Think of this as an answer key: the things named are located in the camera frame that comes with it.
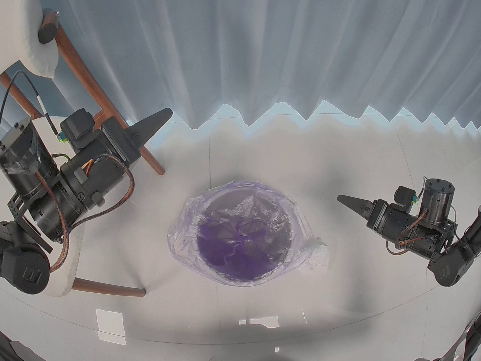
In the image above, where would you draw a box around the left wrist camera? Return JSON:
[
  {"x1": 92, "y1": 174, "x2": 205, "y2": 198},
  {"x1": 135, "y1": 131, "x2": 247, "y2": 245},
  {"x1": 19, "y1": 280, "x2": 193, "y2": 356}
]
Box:
[{"x1": 59, "y1": 108, "x2": 95, "y2": 150}]

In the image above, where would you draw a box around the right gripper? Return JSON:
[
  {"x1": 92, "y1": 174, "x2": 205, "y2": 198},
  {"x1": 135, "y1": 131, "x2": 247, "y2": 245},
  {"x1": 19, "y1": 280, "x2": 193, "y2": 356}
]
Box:
[{"x1": 366, "y1": 199, "x2": 420, "y2": 246}]

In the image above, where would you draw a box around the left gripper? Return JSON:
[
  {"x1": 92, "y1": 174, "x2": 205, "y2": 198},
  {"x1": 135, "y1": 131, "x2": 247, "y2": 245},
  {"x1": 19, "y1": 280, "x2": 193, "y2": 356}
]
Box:
[{"x1": 59, "y1": 116, "x2": 143, "y2": 218}]

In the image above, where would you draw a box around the white trash bin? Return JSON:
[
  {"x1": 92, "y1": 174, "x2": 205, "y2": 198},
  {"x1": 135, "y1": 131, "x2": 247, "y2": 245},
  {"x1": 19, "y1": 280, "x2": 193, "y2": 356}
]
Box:
[{"x1": 195, "y1": 187, "x2": 294, "y2": 284}]

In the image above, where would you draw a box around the white curtain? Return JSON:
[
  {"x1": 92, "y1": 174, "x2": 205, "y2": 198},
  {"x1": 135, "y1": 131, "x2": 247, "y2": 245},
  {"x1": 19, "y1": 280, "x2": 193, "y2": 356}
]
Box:
[{"x1": 0, "y1": 0, "x2": 481, "y2": 131}]

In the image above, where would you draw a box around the white paper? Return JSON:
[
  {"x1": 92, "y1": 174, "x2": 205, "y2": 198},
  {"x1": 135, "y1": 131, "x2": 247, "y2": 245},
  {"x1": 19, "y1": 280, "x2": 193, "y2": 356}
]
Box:
[{"x1": 304, "y1": 235, "x2": 331, "y2": 274}]

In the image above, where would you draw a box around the white cushioned wooden chair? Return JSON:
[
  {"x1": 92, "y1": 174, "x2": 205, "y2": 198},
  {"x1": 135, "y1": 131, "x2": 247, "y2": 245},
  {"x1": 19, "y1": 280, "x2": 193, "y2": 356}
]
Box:
[{"x1": 0, "y1": 0, "x2": 166, "y2": 298}]

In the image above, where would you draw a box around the purple plastic bag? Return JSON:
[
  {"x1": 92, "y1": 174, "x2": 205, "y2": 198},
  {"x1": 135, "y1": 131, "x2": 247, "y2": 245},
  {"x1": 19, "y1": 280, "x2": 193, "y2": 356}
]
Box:
[{"x1": 167, "y1": 180, "x2": 331, "y2": 288}]

